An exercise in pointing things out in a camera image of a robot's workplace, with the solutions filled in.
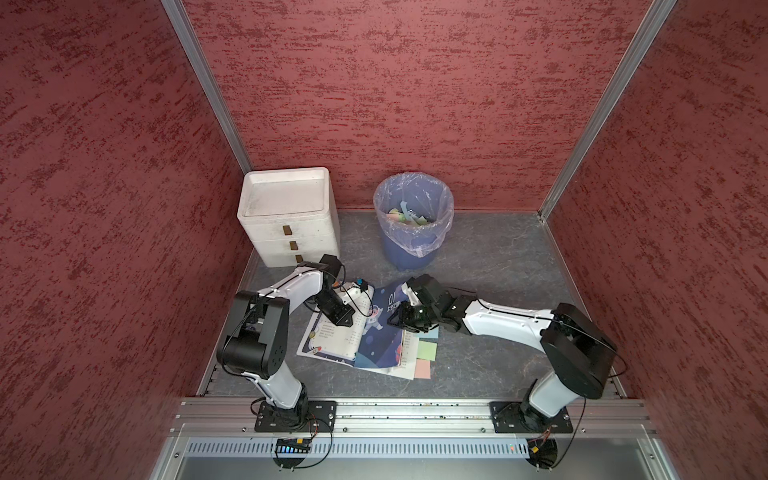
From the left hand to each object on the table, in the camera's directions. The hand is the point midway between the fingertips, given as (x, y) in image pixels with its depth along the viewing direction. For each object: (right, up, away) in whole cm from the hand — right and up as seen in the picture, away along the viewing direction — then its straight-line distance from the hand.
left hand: (345, 326), depth 87 cm
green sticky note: (+24, -6, -4) cm, 25 cm away
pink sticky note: (+23, -10, -6) cm, 26 cm away
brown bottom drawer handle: (-18, +20, +13) cm, 30 cm away
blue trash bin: (+22, +36, +16) cm, 45 cm away
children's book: (+7, -4, -2) cm, 8 cm away
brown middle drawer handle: (-18, +24, +8) cm, 31 cm away
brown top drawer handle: (-18, +29, +2) cm, 34 cm away
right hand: (+13, +1, -5) cm, 14 cm away
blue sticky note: (+24, +1, -9) cm, 26 cm away
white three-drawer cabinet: (-16, +34, -2) cm, 37 cm away
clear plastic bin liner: (+25, +42, +10) cm, 50 cm away
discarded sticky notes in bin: (+18, +34, +13) cm, 41 cm away
